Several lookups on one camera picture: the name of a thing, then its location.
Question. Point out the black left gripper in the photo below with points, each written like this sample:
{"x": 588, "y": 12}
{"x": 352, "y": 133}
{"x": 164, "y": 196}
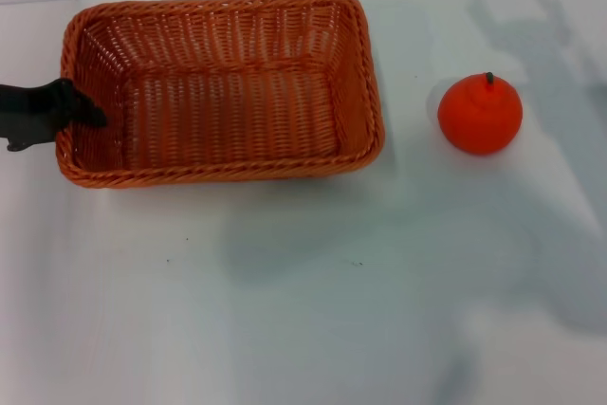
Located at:
{"x": 19, "y": 108}

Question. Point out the orange woven plastic basket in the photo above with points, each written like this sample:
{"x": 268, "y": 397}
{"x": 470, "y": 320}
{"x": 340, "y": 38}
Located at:
{"x": 227, "y": 115}

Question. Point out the orange toy fruit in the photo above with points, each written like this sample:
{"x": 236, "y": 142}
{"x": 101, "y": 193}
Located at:
{"x": 474, "y": 120}

